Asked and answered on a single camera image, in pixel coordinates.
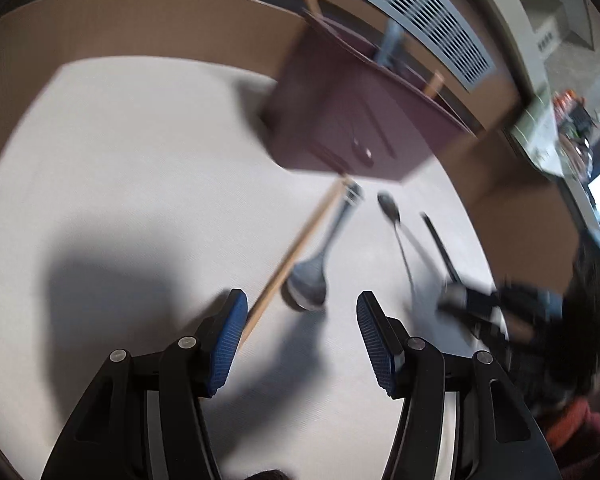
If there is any black handled utensil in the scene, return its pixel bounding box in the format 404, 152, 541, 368
420, 212, 463, 286

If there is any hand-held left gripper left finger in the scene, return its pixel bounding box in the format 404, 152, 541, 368
40, 288, 249, 480

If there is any white green carton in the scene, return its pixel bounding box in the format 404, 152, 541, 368
512, 87, 561, 171

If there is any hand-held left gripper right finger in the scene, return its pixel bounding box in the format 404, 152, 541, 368
356, 290, 563, 480

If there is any maroon utensil holder box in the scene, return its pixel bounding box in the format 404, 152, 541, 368
260, 10, 478, 183

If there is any large grey serving spoon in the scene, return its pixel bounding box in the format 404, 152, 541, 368
282, 182, 365, 311

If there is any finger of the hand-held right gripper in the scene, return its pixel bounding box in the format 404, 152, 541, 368
472, 310, 536, 346
437, 281, 511, 323

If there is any red clothing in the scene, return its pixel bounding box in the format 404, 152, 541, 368
545, 400, 600, 461

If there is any group of condiment bottles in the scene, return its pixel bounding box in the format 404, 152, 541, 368
552, 89, 600, 181

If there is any small dark metal spoon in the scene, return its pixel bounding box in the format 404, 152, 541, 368
377, 192, 416, 296

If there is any grey vent grille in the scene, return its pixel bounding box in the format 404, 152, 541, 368
300, 0, 496, 92

